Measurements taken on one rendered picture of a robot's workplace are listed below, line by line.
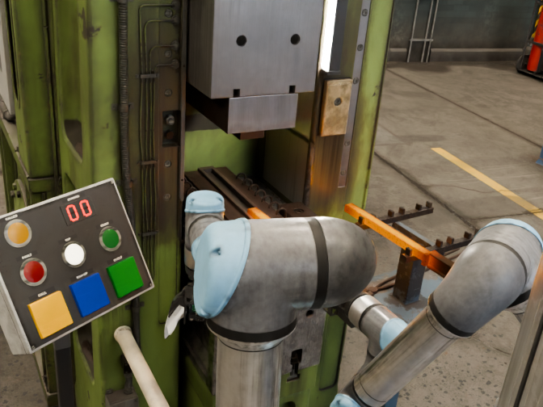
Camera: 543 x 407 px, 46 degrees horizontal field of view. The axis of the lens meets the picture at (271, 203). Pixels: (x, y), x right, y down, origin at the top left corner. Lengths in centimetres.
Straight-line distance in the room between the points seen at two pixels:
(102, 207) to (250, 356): 78
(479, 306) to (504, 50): 895
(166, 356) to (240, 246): 138
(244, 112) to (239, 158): 63
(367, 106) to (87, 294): 105
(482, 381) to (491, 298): 194
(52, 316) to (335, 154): 102
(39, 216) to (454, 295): 85
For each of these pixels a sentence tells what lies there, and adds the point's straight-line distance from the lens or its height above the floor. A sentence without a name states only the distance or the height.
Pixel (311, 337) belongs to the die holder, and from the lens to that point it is 204.
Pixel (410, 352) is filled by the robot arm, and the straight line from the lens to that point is 118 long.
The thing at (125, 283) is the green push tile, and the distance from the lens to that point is 150.
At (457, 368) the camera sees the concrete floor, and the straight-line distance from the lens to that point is 305.
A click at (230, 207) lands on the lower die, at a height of 99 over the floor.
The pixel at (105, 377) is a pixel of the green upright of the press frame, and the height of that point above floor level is 47.
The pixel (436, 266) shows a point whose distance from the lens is 180.
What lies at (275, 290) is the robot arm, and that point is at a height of 140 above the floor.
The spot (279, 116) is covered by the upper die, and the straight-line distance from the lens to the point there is 169.
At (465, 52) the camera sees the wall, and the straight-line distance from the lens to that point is 953.
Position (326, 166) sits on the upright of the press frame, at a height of 107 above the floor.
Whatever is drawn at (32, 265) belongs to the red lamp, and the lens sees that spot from 140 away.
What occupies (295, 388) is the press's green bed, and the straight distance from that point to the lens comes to 216.
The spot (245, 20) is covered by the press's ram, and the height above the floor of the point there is 155.
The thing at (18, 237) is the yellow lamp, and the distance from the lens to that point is 139.
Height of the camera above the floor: 181
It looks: 25 degrees down
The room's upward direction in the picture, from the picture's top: 5 degrees clockwise
